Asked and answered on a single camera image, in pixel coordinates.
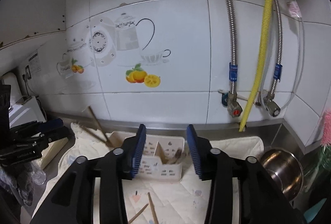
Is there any wooden chopstick two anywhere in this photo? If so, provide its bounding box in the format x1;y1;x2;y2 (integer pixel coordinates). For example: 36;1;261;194
79;125;108;144

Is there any wooden chopstick one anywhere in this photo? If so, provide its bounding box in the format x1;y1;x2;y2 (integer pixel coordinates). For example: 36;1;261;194
87;106;113;147

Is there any wooden chopstick five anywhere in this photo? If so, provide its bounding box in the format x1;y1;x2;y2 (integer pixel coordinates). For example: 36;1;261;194
128;203;149;224

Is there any wooden chopstick four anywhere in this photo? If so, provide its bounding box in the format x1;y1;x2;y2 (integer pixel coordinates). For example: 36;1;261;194
148;192;159;224

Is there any wooden chopstick seven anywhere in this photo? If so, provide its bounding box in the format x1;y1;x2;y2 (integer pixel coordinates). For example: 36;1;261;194
166;149;187;165

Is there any bagged disposable chopsticks box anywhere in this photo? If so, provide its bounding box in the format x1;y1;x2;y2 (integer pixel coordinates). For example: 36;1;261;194
36;138;68;170

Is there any beige plastic utensil holder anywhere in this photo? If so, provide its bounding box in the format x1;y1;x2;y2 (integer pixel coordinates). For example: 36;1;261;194
109;131;185;182

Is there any clear glass mug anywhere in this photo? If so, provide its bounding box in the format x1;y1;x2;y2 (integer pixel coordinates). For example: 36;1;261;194
31;163;47;186

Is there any quilted cream patterned mat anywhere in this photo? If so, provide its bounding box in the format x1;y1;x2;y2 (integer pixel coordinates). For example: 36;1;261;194
30;123;264;223

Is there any steel angle valve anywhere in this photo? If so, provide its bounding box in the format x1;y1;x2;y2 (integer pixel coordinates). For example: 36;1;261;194
255;90;281;117

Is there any green glass jar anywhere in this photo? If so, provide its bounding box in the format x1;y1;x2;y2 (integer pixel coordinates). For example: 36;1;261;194
301;146;330;198

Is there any pink bottle brush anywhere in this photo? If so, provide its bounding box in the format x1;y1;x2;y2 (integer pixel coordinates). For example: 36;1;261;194
321;110;331;147

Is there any teal plastic cup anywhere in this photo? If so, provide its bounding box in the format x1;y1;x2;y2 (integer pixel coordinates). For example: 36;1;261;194
303;198;330;223

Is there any thin white tube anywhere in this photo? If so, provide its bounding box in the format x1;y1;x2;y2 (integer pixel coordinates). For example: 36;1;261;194
259;0;305;111

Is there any red handled water valve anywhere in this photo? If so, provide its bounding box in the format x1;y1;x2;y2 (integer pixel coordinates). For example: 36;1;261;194
218;90;248;118

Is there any wall power socket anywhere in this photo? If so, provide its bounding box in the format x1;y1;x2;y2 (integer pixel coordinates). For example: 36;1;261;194
25;65;31;81

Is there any left braided steel hose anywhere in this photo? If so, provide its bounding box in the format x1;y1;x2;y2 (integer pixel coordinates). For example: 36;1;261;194
207;0;238;94

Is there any braided steel hose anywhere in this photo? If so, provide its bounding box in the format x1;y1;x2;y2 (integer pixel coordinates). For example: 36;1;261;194
207;0;238;94
266;0;290;96

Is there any steel saucepan black handle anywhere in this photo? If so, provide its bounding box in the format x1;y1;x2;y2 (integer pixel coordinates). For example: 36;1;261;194
260;148;303;202

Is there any right braided steel hose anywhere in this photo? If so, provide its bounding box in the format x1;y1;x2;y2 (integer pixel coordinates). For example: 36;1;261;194
266;0;290;96

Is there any yellow corrugated gas hose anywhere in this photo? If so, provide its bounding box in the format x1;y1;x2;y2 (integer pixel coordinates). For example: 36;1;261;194
238;0;275;133

